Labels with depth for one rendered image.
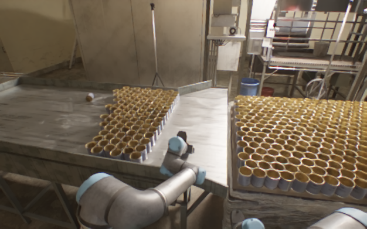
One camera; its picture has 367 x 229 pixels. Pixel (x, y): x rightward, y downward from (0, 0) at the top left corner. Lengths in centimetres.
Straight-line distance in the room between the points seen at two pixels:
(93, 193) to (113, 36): 356
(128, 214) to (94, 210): 11
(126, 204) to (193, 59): 316
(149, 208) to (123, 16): 354
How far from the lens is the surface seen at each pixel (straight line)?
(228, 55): 379
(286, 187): 114
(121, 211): 58
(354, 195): 129
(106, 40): 408
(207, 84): 229
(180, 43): 353
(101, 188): 62
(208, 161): 121
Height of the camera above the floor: 190
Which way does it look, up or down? 29 degrees down
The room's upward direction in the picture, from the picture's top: straight up
